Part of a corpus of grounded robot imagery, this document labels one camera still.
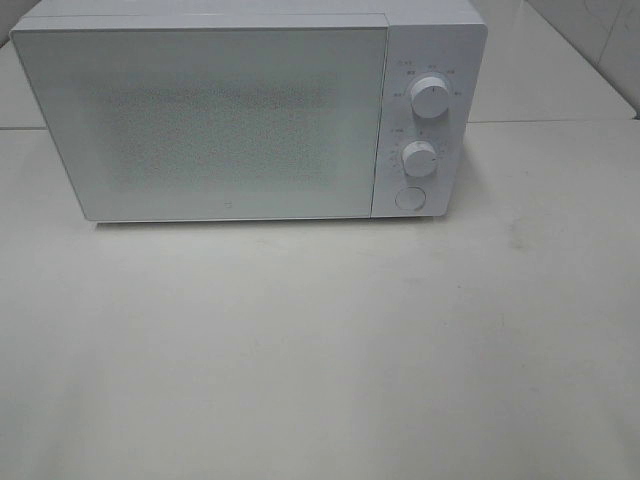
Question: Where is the white round knob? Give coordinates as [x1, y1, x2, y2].
[401, 141, 437, 178]
[409, 74, 450, 119]

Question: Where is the white microwave door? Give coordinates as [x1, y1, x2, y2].
[14, 28, 387, 222]

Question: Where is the white round door button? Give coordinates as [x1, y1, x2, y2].
[395, 187, 426, 211]

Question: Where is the white microwave oven body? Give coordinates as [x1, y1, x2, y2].
[10, 1, 488, 222]

